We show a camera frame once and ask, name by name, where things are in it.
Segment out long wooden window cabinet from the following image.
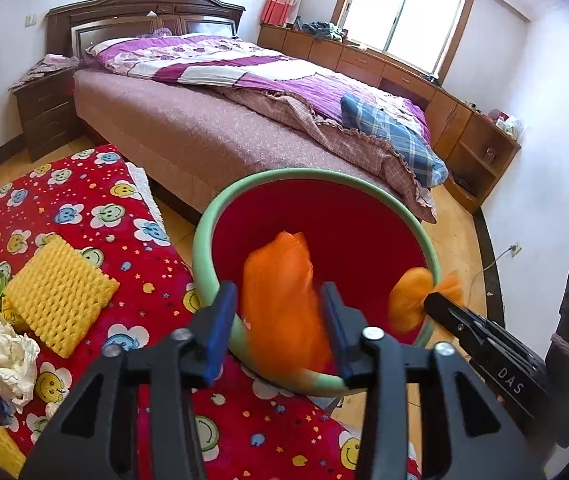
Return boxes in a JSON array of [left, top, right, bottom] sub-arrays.
[[257, 25, 519, 214]]

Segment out red smiley flower tablecloth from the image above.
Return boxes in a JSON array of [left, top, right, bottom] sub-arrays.
[[0, 143, 423, 480]]

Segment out window with wooden frame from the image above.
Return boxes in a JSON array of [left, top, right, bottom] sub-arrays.
[[332, 0, 474, 82]]

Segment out dark wooden bed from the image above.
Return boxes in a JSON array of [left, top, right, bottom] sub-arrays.
[[43, 0, 439, 224]]

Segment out clothes pile on cabinet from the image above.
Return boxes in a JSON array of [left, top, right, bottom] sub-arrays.
[[293, 16, 345, 42]]

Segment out pink checked bedspread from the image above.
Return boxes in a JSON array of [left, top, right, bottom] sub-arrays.
[[215, 87, 437, 223]]

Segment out blue plaid pillow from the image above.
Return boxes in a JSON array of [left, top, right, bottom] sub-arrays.
[[341, 94, 449, 188]]

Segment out green rimmed red trash bin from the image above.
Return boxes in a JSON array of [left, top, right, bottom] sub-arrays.
[[192, 168, 441, 396]]

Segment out yellow foam fruit net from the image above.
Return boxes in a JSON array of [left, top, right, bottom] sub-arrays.
[[4, 235, 120, 359]]

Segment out purple striped quilt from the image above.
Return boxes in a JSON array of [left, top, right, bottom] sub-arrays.
[[86, 34, 429, 139]]

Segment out dark wooden nightstand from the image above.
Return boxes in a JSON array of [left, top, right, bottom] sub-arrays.
[[11, 68, 79, 162]]

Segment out folded clothes on nightstand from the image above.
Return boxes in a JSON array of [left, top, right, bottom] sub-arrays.
[[10, 53, 79, 90]]

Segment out orange plastic bag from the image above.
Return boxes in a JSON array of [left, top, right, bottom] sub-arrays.
[[241, 232, 464, 379]]

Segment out white tissue paper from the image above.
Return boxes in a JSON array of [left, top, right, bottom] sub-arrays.
[[0, 311, 40, 413]]

